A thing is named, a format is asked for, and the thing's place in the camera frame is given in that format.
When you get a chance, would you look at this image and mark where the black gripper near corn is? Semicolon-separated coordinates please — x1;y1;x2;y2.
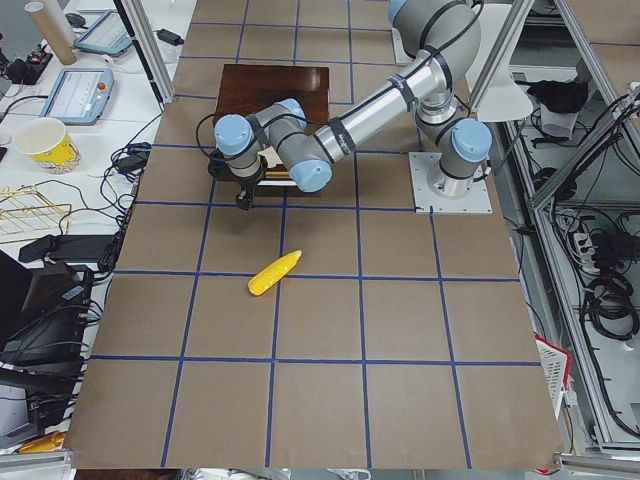
207;149;265;211

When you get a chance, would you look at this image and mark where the light wood drawer white handle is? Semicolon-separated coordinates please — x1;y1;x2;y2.
256;147;308;199

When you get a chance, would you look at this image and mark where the grey robot arm near corn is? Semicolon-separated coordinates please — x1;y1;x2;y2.
208;1;492;210

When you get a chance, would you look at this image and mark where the yellow corn cob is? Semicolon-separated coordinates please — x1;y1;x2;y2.
247;250;302;296

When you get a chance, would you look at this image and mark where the dark wooden drawer cabinet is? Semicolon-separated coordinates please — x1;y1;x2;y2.
213;64;329;171

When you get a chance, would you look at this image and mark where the black power adapter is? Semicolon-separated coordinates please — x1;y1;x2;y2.
156;29;184;46

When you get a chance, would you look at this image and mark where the blue teach pendant near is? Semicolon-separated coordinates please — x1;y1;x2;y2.
40;68;114;126

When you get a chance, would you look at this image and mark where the blue teach pendant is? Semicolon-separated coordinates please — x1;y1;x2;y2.
40;68;114;126
74;10;132;56

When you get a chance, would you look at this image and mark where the popcorn paper bucket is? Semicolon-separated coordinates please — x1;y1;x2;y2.
13;117;82;174

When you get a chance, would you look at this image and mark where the blue teach pendant far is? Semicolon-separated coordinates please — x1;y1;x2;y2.
74;10;132;56

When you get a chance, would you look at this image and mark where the white plastic chair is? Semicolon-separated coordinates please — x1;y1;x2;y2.
472;50;533;122

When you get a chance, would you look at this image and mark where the cardboard tube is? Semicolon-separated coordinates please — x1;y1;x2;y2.
24;0;77;66

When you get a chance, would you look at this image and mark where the red white plastic basket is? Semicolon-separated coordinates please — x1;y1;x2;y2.
535;335;572;419

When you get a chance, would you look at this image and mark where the aluminium frame post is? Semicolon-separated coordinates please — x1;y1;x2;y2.
114;0;175;104

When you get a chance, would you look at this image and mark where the gold wire rack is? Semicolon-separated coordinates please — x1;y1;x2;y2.
1;186;72;244

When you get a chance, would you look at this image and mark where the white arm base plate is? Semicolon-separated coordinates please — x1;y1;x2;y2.
409;152;493;215

